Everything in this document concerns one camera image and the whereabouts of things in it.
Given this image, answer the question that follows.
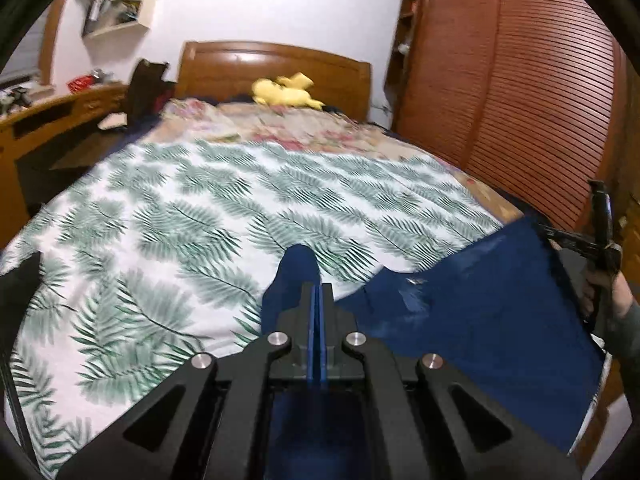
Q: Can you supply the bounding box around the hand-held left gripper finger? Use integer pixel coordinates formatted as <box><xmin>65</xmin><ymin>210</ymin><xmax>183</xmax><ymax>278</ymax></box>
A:
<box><xmin>319</xmin><ymin>282</ymin><xmax>583</xmax><ymax>480</ymax></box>
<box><xmin>57</xmin><ymin>282</ymin><xmax>319</xmax><ymax>480</ymax></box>

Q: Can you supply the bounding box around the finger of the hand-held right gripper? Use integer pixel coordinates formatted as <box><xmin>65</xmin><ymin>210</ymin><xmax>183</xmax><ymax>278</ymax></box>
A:
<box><xmin>542</xmin><ymin>224</ymin><xmax>602</xmax><ymax>255</ymax></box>

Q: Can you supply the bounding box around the navy blue suit jacket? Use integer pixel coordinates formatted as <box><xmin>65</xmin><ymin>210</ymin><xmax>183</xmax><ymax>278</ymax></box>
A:
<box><xmin>260</xmin><ymin>217</ymin><xmax>608</xmax><ymax>480</ymax></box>

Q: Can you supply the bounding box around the person's right forearm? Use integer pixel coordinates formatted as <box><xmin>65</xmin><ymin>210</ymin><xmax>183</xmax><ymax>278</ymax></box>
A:
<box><xmin>597</xmin><ymin>277</ymin><xmax>640</xmax><ymax>378</ymax></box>

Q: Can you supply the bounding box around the person's right hand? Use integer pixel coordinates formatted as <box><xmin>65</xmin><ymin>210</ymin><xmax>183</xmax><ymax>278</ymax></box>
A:
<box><xmin>579</xmin><ymin>259</ymin><xmax>613</xmax><ymax>322</ymax></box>

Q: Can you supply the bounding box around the leaf print bed sheet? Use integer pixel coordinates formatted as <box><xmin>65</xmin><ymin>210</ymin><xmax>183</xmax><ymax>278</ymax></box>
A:
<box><xmin>0</xmin><ymin>140</ymin><xmax>505</xmax><ymax>478</ymax></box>

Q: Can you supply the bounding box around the wooden louvred wardrobe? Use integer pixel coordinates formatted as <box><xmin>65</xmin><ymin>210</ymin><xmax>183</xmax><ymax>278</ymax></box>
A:
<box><xmin>384</xmin><ymin>0</ymin><xmax>632</xmax><ymax>243</ymax></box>

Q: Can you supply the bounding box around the floral quilt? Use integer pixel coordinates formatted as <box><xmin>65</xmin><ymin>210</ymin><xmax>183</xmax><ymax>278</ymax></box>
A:
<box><xmin>150</xmin><ymin>97</ymin><xmax>523</xmax><ymax>213</ymax></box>

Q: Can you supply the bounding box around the yellow plush toy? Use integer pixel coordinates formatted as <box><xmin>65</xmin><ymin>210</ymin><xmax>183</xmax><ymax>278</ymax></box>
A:
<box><xmin>251</xmin><ymin>73</ymin><xmax>326</xmax><ymax>110</ymax></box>

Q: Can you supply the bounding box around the wooden headboard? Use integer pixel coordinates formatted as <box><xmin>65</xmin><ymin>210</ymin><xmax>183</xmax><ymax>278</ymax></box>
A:
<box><xmin>175</xmin><ymin>41</ymin><xmax>374</xmax><ymax>122</ymax></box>

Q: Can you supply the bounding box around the wooden desk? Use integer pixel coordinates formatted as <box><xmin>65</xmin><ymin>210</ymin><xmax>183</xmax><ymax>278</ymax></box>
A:
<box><xmin>0</xmin><ymin>82</ymin><xmax>132</xmax><ymax>250</ymax></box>

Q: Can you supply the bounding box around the grey window blind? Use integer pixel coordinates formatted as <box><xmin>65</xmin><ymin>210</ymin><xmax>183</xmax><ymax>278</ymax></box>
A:
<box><xmin>0</xmin><ymin>25</ymin><xmax>43</xmax><ymax>86</ymax></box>

